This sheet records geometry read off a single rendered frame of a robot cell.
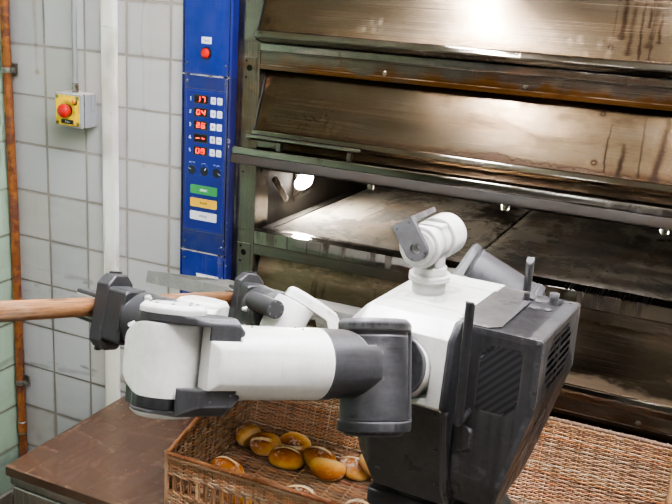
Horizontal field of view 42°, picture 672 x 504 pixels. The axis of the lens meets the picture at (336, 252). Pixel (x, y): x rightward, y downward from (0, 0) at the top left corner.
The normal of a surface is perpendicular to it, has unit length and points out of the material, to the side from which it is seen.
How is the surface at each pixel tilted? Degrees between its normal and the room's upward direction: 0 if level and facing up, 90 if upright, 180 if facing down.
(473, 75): 90
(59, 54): 90
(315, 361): 64
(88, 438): 0
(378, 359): 69
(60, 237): 90
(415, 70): 90
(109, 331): 76
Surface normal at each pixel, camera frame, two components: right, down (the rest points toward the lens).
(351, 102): -0.37, -0.11
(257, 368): 0.55, 0.05
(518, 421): -0.49, 0.22
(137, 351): -0.78, -0.08
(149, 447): 0.06, -0.96
